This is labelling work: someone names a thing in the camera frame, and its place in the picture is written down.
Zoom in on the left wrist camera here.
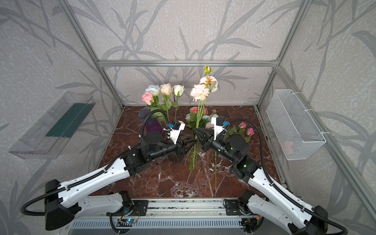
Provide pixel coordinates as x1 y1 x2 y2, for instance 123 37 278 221
168 120 186 144

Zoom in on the white wire mesh basket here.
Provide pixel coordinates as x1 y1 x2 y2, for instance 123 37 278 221
266 89 327 161

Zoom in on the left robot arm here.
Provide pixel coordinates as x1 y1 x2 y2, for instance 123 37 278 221
20 109 197 231

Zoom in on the flower bunch on table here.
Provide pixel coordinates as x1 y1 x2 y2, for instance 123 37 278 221
186 106 219 195

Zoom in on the cream peach rose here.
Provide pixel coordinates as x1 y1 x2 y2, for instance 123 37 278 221
160 83 172 117

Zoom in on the clear plastic wall tray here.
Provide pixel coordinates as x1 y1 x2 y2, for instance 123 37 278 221
9 92 96 160

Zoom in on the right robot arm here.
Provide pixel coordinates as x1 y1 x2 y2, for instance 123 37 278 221
194 125 348 235

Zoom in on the white blue rose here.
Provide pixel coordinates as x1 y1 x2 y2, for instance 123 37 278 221
145 85 161 97

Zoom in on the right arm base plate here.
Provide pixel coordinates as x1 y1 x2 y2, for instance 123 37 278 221
223 199 254 216

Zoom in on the blue purple glass vase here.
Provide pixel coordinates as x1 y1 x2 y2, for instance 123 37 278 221
139 107 163 133

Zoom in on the red smoky glass vase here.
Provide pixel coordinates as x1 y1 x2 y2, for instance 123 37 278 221
167 152 184 163

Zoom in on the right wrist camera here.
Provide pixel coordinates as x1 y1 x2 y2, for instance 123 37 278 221
211 115 229 141

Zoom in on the pink rose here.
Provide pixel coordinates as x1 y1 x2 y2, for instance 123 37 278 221
142 92 159 108

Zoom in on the aluminium frame rail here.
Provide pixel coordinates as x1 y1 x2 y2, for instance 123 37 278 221
98 60 277 67

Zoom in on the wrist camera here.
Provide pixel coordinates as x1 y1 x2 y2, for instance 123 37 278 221
211 115 229 141
168 120 186 144

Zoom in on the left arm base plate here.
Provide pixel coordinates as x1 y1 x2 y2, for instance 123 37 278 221
118 200 149 217

